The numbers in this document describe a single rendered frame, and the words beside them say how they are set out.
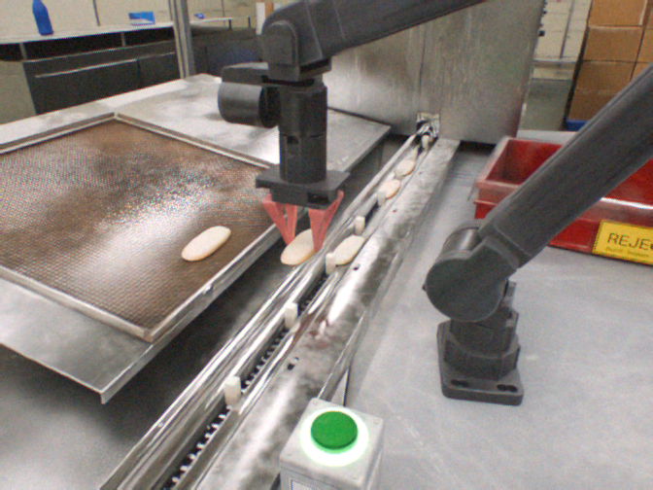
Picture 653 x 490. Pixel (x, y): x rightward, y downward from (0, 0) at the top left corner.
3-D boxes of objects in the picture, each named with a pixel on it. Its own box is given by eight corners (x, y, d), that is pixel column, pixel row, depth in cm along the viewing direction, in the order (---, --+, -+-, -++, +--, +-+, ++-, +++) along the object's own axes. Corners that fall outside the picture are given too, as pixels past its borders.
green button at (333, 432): (348, 469, 39) (349, 455, 38) (302, 452, 40) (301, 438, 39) (363, 430, 42) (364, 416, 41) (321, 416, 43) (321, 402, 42)
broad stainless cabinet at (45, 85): (80, 269, 237) (17, 43, 189) (-66, 233, 271) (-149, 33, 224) (267, 155, 395) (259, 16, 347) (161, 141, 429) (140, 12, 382)
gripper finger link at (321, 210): (294, 232, 67) (292, 168, 63) (343, 242, 65) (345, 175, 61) (272, 255, 62) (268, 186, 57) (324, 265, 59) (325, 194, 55)
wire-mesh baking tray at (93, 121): (153, 346, 52) (152, 335, 52) (-164, 203, 64) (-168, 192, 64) (326, 187, 93) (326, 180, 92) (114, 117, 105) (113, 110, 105)
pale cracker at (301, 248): (301, 268, 59) (301, 261, 58) (273, 262, 60) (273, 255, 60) (331, 234, 67) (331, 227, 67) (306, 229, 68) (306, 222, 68)
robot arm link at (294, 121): (312, 83, 50) (336, 75, 55) (256, 77, 53) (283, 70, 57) (312, 149, 53) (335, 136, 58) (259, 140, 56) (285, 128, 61)
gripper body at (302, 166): (278, 175, 64) (276, 119, 61) (351, 187, 61) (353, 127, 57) (254, 192, 59) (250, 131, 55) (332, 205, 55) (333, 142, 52)
